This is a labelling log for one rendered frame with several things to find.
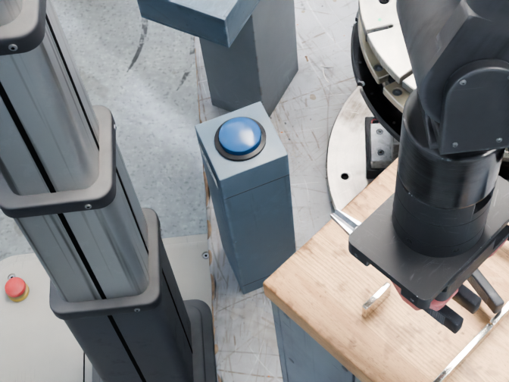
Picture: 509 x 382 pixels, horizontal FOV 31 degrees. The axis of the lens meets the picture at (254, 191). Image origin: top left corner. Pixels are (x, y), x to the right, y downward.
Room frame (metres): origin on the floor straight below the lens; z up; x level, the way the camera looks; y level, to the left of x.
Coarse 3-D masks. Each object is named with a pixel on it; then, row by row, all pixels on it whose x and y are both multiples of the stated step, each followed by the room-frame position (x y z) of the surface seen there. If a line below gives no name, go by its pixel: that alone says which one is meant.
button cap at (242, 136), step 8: (232, 120) 0.52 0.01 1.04; (240, 120) 0.52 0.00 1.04; (248, 120) 0.52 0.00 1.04; (224, 128) 0.51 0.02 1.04; (232, 128) 0.51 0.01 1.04; (240, 128) 0.51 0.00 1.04; (248, 128) 0.51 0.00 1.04; (256, 128) 0.51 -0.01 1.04; (224, 136) 0.50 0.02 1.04; (232, 136) 0.50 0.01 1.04; (240, 136) 0.50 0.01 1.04; (248, 136) 0.50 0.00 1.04; (256, 136) 0.50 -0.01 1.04; (224, 144) 0.50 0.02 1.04; (232, 144) 0.49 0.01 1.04; (240, 144) 0.49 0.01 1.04; (248, 144) 0.49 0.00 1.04; (256, 144) 0.49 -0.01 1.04; (232, 152) 0.49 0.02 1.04; (240, 152) 0.49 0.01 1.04; (248, 152) 0.49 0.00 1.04
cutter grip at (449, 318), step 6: (444, 306) 0.25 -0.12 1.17; (426, 312) 0.25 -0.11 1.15; (432, 312) 0.25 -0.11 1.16; (438, 312) 0.24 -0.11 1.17; (444, 312) 0.24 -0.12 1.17; (450, 312) 0.24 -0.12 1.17; (456, 312) 0.24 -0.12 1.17; (438, 318) 0.24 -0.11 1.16; (444, 318) 0.24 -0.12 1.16; (450, 318) 0.24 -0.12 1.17; (456, 318) 0.24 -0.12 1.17; (462, 318) 0.24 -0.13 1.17; (444, 324) 0.24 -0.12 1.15; (450, 324) 0.24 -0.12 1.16; (456, 324) 0.23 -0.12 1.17; (456, 330) 0.23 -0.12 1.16
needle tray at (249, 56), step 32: (160, 0) 0.67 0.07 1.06; (192, 0) 0.70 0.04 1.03; (224, 0) 0.69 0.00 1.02; (256, 0) 0.68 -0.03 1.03; (288, 0) 0.77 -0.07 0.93; (192, 32) 0.65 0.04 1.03; (224, 32) 0.63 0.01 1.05; (256, 32) 0.70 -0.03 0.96; (288, 32) 0.76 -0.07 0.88; (224, 64) 0.73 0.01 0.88; (256, 64) 0.70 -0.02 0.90; (288, 64) 0.76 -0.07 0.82; (224, 96) 0.73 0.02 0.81; (256, 96) 0.70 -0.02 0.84
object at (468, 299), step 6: (462, 288) 0.26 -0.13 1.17; (468, 288) 0.26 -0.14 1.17; (456, 294) 0.26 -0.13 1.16; (462, 294) 0.25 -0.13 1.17; (468, 294) 0.25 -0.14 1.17; (474, 294) 0.25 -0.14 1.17; (456, 300) 0.26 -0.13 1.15; (462, 300) 0.25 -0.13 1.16; (468, 300) 0.25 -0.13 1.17; (474, 300) 0.25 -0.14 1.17; (480, 300) 0.25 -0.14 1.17; (462, 306) 0.25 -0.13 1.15; (468, 306) 0.25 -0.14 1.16; (474, 306) 0.25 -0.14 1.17; (474, 312) 0.25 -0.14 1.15
